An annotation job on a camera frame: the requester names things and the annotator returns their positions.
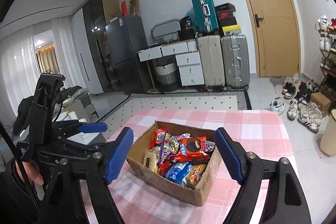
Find red orange snack pack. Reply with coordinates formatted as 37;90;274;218
174;136;210;162

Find cracker biscuit pack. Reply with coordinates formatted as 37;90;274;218
143;147;160;173

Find black jacket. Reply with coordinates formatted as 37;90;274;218
13;96;34;135

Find teal suitcase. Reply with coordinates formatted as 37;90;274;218
191;0;219;33

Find white drawer desk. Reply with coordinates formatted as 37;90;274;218
138;39;205;86

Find woven laundry basket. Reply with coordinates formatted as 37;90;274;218
155;59;181;93

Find oval mirror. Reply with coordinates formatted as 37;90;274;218
150;19;181;44

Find small cardboard box on floor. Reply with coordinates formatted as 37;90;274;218
310;92;331;117

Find beige suitcase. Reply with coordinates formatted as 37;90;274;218
197;35;226;89

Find blue Oreo snack pack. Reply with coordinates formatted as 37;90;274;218
164;162;191;184

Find brown cardboard SF box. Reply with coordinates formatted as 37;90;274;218
126;121;222;206

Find stack of shoe boxes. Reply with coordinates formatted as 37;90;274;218
215;3;242;36

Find silver suitcase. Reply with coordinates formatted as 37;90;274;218
220;34;250;90

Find black glass cabinet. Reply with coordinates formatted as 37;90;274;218
83;0;122;92

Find grey side cabinet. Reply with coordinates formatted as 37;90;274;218
62;86;99;122

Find cream trash bin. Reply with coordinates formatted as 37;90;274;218
320;109;336;156

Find dotted floor rug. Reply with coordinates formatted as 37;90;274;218
100;90;252;140

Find white sneakers on floor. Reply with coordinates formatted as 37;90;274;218
266;97;323;134

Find dark grey refrigerator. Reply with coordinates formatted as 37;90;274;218
106;16;152;95

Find orange snack bag in box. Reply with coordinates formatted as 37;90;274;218
183;164;207;188

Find purple candy bag left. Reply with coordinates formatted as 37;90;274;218
158;131;180;166

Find pink checkered tablecloth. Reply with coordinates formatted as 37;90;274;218
80;108;299;224

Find wooden door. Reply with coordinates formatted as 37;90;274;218
246;0;301;77

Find shoe rack with shoes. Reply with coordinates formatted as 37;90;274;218
315;15;335;101

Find white red snack bag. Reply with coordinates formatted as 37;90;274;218
149;127;170;149

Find white curtain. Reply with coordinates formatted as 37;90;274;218
1;16;88;123

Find person's left hand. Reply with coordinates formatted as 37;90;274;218
23;161;44;186

